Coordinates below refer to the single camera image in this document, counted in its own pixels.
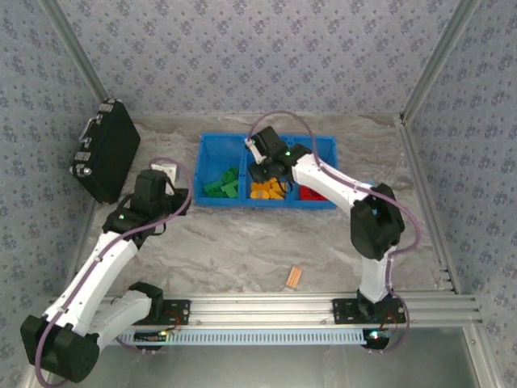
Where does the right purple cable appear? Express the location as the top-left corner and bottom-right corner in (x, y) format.
(248, 111), (420, 354)

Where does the slotted cable duct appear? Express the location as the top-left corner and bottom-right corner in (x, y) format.
(116, 327), (367, 348)

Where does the small circuit board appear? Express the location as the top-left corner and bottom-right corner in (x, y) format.
(133, 330), (169, 344)
(362, 328), (392, 349)

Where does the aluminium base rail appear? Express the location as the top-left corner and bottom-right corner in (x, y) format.
(42, 293), (484, 329)

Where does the purple cable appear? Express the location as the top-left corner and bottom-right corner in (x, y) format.
(35, 157), (193, 387)
(248, 111), (420, 354)

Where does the aluminium frame post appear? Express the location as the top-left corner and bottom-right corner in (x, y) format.
(401, 0), (484, 122)
(40, 0), (109, 104)

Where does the small wooden block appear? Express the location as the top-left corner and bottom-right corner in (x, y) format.
(285, 265), (304, 290)

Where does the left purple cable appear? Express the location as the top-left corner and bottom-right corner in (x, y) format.
(35, 157), (193, 387)

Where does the black carrying case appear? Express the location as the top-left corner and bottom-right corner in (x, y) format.
(69, 98), (142, 205)

